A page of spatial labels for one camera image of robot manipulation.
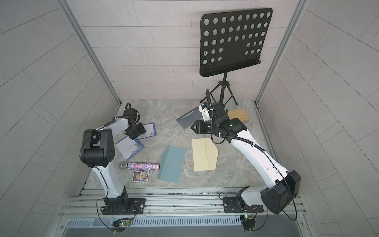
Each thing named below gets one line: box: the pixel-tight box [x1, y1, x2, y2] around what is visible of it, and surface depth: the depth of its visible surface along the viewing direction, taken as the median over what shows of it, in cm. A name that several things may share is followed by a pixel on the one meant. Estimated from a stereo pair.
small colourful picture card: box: [131, 170, 150, 183], surface depth 80 cm
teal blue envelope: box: [158, 144, 187, 184], surface depth 87 cm
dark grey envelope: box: [175, 106, 203, 130], surface depth 109 cm
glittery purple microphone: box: [118, 160, 161, 171], surface depth 82 cm
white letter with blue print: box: [114, 135, 146, 161], surface depth 93 cm
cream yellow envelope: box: [191, 137, 219, 172], surface depth 91 cm
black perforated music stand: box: [199, 7, 273, 106], surface depth 69 cm
